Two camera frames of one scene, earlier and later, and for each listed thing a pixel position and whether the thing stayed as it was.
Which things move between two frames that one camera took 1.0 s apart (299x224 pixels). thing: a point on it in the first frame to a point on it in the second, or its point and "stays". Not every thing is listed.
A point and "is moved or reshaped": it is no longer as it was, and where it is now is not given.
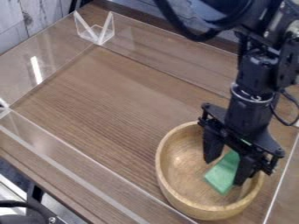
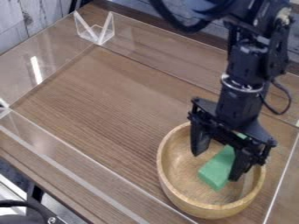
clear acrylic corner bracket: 96,34 stays
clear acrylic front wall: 54,185 stays
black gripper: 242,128 to 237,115
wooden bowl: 182,167 stays
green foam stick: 222,173 is moved or reshaped
